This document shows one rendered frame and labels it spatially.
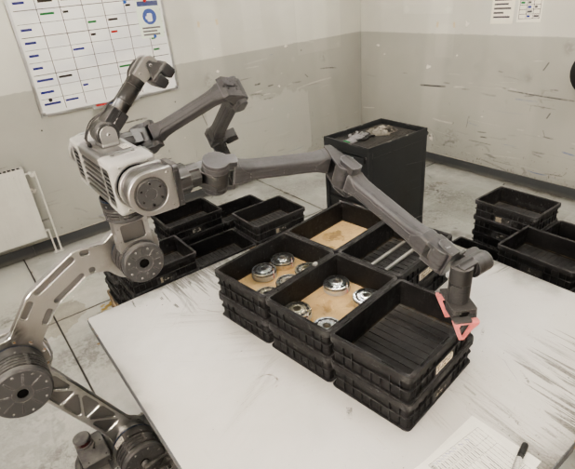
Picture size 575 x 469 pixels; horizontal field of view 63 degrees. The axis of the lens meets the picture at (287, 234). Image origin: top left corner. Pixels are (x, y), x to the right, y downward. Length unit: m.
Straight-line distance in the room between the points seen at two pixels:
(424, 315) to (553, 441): 0.52
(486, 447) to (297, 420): 0.55
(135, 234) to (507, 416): 1.29
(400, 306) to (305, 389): 0.46
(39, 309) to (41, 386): 0.24
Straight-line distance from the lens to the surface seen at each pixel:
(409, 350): 1.62
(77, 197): 4.56
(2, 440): 2.96
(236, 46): 4.96
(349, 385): 1.61
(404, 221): 1.33
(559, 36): 4.69
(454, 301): 1.32
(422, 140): 3.60
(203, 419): 1.65
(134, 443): 2.04
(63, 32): 4.34
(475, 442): 1.58
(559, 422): 1.70
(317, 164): 1.45
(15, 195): 4.34
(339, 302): 1.81
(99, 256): 1.69
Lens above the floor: 1.91
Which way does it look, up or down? 28 degrees down
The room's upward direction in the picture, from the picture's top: 5 degrees counter-clockwise
